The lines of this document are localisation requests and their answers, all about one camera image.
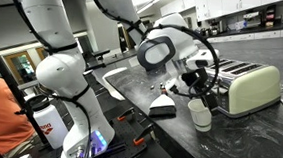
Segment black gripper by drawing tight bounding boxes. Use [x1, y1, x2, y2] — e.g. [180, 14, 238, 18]
[178, 66, 222, 116]

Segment white paper cup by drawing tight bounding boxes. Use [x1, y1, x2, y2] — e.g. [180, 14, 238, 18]
[185, 97, 214, 134]

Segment cream and chrome toaster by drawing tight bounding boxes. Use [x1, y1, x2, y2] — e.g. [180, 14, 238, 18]
[201, 56, 283, 123]

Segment black countertop appliance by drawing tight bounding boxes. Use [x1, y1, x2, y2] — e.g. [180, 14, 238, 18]
[209, 19, 224, 37]

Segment white countertop appliance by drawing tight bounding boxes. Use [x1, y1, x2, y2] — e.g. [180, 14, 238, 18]
[234, 18, 250, 32]

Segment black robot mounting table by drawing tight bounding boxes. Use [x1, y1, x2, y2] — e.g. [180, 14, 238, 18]
[85, 98, 188, 158]

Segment kitchen counter white cabinets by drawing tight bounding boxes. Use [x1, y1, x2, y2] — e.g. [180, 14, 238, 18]
[205, 18, 283, 49]

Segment dark background desk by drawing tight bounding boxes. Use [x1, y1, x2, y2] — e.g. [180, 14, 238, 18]
[85, 46, 142, 74]

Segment wood-framed doorway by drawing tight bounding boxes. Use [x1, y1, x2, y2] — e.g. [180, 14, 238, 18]
[115, 21, 134, 52]

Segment open kitchen shelf unit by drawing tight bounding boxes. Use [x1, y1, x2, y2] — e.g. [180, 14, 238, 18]
[240, 1, 279, 32]

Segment white water bottle black lid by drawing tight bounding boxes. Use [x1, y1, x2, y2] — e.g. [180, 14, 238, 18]
[22, 92, 72, 151]

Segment small wood-framed window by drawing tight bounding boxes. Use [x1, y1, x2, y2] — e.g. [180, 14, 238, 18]
[34, 46, 49, 62]

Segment large wood-framed window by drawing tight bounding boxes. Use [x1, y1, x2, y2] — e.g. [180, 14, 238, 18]
[1, 48, 41, 87]

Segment black tripod pole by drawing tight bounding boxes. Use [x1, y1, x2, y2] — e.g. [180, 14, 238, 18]
[0, 33, 57, 146]

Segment white hand brush orange-black handle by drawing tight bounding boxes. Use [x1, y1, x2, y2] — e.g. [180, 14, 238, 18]
[148, 87, 179, 119]

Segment orange-handled black clamp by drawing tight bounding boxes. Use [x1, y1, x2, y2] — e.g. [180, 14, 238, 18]
[116, 106, 136, 124]
[132, 122, 156, 148]

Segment white wall cabinets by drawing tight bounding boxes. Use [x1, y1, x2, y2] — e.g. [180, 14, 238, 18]
[158, 0, 283, 28]

